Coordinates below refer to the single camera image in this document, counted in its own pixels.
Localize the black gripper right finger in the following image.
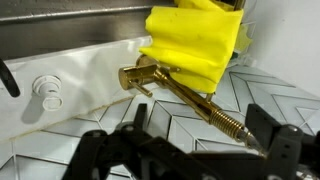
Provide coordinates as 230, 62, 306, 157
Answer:
245, 104, 320, 180

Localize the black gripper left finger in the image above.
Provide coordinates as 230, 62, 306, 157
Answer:
62, 104, 174, 180

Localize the gold kitchen faucet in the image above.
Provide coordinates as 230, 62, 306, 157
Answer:
118, 55, 266, 156

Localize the white plastic sink plug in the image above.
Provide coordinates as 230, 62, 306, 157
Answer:
32, 75, 63, 111

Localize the yellow rubber glove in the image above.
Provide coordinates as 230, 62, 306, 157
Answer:
140, 0, 245, 93

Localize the black undermount sink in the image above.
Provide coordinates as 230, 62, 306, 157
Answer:
0, 0, 174, 60

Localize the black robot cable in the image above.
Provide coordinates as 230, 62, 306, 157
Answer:
0, 58, 22, 98

